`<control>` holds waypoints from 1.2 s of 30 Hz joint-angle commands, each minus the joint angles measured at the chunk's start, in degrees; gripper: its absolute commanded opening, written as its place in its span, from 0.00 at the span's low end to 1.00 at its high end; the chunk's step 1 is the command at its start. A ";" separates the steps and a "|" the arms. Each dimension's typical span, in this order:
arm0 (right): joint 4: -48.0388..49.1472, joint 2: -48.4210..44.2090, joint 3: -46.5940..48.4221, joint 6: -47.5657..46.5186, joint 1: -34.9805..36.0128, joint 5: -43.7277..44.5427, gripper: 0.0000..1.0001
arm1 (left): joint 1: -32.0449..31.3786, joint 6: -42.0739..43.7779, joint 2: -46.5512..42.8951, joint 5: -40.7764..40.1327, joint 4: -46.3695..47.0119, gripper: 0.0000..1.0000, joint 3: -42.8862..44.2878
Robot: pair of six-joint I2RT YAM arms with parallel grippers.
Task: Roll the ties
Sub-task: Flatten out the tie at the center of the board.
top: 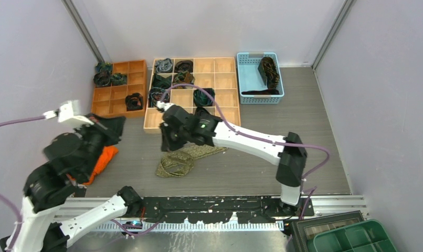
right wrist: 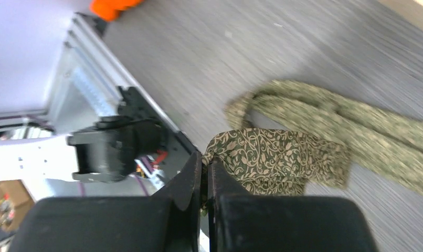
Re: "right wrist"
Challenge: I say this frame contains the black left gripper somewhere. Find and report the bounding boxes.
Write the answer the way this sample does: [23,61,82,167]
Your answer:
[67,87,168,183]

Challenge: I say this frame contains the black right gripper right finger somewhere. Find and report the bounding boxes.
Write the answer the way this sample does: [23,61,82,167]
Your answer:
[208,158,378,251]

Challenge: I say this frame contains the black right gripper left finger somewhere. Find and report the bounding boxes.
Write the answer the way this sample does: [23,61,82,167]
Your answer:
[9,152,202,252]

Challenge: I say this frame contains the green floral patterned tie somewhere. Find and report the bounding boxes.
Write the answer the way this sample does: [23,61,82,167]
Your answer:
[202,80,423,196]

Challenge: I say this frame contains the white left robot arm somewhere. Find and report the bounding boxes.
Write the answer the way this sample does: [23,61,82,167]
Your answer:
[0,87,168,183]

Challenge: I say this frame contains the orange cloth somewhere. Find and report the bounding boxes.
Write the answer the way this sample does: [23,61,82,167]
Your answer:
[89,0,144,22]

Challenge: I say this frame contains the aluminium frame rail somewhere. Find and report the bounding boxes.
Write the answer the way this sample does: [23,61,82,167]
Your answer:
[46,13,198,195]

